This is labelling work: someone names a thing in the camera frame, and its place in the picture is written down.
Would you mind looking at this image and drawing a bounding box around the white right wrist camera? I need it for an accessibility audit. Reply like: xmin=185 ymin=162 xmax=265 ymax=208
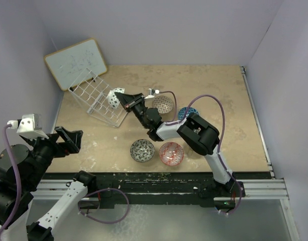
xmin=145 ymin=88 xmax=160 ymax=99

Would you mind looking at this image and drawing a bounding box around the red geometric pattern bowl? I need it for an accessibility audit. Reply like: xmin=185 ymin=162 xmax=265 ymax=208
xmin=159 ymin=142 xmax=184 ymax=166

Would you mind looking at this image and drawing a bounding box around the white wire dish rack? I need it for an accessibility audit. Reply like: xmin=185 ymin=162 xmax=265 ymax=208
xmin=68 ymin=68 xmax=127 ymax=127

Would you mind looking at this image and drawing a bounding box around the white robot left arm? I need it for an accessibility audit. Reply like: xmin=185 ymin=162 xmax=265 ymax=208
xmin=0 ymin=127 xmax=97 ymax=240

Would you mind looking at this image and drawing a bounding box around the black leaf pattern bowl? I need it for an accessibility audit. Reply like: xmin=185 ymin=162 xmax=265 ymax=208
xmin=130 ymin=139 xmax=155 ymax=163

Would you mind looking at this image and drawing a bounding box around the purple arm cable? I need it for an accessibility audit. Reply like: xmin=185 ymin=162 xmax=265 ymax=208
xmin=0 ymin=123 xmax=130 ymax=241
xmin=156 ymin=90 xmax=244 ymax=217

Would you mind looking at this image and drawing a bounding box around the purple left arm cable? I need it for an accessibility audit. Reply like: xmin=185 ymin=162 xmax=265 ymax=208
xmin=0 ymin=123 xmax=130 ymax=241

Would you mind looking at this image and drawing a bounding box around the brown floral pattern bowl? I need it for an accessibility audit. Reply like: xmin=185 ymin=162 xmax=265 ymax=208
xmin=152 ymin=96 xmax=174 ymax=114

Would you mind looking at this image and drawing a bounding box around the black aluminium base frame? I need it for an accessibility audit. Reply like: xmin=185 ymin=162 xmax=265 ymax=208
xmin=33 ymin=172 xmax=287 ymax=209

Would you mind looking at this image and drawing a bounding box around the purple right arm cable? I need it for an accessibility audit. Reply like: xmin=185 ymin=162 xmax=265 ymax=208
xmin=156 ymin=90 xmax=244 ymax=217

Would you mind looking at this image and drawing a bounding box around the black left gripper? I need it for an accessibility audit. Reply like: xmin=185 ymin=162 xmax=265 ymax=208
xmin=24 ymin=125 xmax=82 ymax=187

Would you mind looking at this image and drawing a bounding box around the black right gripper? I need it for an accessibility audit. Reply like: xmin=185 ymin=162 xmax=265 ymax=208
xmin=115 ymin=93 xmax=148 ymax=129

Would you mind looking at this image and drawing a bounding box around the blue triangle pattern bowl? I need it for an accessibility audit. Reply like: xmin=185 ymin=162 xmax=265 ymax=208
xmin=178 ymin=107 xmax=199 ymax=121

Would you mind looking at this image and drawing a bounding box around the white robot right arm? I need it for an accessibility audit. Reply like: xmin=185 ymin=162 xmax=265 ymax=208
xmin=114 ymin=92 xmax=243 ymax=196

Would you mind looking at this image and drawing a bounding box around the yellow framed whiteboard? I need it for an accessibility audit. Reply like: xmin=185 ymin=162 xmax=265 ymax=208
xmin=44 ymin=38 xmax=107 ymax=91

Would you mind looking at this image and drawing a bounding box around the white black diamond bowl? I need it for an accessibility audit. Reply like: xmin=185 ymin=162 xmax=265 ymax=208
xmin=106 ymin=87 xmax=125 ymax=109

